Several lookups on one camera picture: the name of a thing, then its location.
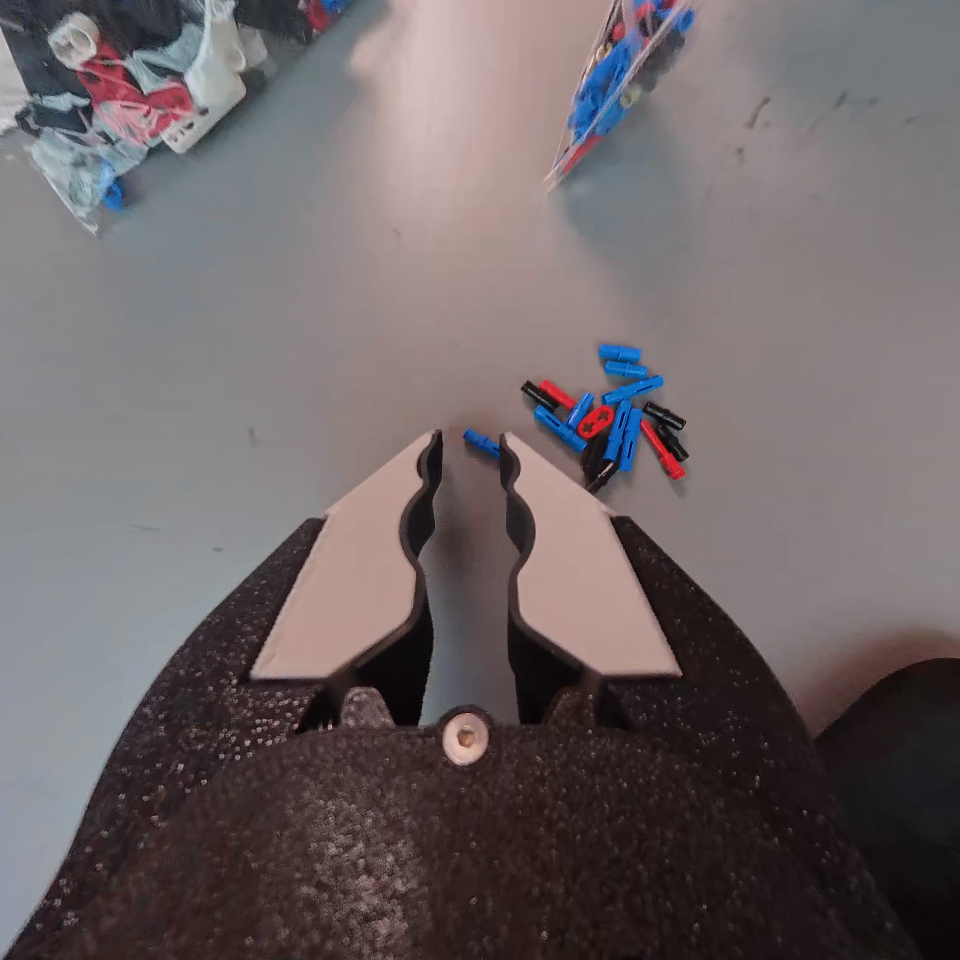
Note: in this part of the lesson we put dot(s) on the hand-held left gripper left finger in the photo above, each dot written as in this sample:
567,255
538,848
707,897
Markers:
352,585

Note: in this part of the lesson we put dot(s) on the blue toy connector pin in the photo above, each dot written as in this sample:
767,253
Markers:
480,441

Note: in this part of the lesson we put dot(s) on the pile of small toy pins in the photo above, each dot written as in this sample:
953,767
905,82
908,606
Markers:
619,431

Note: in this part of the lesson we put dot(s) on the dark cloth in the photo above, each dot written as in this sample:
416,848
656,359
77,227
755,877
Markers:
900,787

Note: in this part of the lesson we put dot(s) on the small clear bag of pins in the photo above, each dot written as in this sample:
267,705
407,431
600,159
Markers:
611,82

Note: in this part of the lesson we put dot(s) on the red and blue toy parts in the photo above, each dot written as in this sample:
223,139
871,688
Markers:
322,11

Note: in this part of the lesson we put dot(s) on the grey desk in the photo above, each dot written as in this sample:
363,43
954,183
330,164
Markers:
225,337

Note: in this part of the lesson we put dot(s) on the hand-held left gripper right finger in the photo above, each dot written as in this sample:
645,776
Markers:
585,585

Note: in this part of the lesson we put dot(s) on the large clear bag of toy parts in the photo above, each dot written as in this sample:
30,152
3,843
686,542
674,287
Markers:
142,105

